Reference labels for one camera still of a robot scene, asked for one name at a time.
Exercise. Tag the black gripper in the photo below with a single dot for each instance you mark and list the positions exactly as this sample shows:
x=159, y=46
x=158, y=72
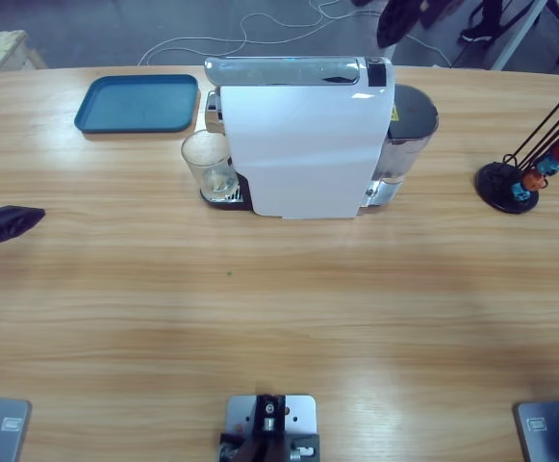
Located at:
x=438, y=10

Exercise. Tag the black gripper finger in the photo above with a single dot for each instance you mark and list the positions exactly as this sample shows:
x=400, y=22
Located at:
x=2, y=226

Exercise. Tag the silver coffee machine lever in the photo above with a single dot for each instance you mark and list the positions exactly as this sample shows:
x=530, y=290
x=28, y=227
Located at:
x=284, y=72

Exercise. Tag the clear drinking glass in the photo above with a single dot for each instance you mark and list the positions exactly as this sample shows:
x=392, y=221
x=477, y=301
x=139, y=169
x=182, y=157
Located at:
x=207, y=154

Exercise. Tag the white capsule coffee machine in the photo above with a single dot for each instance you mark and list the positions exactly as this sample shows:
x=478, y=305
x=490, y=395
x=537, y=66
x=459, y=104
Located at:
x=303, y=154

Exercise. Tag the blue coffee capsule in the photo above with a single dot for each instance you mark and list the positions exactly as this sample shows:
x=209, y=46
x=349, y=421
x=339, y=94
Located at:
x=519, y=191

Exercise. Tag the orange coffee capsule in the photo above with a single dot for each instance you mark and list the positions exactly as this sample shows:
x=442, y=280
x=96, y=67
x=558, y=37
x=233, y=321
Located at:
x=533, y=180

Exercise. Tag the teal coffee capsule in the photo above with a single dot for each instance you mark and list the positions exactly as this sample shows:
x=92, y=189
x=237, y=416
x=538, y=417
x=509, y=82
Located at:
x=548, y=166

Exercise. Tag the white metal table leg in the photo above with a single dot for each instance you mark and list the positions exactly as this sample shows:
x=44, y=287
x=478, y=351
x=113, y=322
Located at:
x=519, y=33
x=392, y=54

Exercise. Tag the black sneaker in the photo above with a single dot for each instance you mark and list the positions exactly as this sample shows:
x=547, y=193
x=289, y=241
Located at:
x=481, y=34

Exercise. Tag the water tank with black lid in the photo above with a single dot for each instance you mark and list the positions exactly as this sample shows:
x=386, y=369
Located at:
x=414, y=110

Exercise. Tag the dark trouser leg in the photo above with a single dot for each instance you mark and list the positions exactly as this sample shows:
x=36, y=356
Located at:
x=493, y=12

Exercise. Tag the light wooden crate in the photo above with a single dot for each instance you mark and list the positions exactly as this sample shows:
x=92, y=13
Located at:
x=0, y=48

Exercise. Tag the blue plastic tray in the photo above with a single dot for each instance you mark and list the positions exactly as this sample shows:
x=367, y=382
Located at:
x=134, y=103

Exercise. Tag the black capsule holder with rods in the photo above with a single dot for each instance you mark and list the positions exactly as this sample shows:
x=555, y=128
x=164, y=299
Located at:
x=495, y=183

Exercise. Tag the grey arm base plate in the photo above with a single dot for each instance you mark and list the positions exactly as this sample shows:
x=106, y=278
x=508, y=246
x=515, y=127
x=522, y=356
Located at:
x=548, y=428
x=0, y=428

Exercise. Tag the grey camera mount plate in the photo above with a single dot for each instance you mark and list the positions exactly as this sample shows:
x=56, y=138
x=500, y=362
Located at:
x=240, y=414

